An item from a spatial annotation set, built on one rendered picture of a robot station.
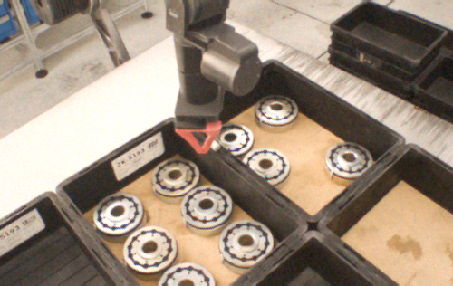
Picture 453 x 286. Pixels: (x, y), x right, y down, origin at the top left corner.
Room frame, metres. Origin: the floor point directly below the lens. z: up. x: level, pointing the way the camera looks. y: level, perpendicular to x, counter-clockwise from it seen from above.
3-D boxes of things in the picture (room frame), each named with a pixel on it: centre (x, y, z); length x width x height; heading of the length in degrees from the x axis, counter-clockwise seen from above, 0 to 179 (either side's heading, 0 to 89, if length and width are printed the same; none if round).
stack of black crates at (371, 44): (1.60, -0.65, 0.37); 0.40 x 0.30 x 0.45; 45
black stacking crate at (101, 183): (0.52, 0.12, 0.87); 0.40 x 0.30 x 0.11; 39
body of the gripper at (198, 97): (0.56, 0.05, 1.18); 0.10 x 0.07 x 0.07; 174
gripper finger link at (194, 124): (0.54, 0.05, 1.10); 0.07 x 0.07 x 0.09; 84
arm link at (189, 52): (0.55, 0.04, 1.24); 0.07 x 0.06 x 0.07; 45
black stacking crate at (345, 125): (0.71, -0.11, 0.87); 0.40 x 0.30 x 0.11; 39
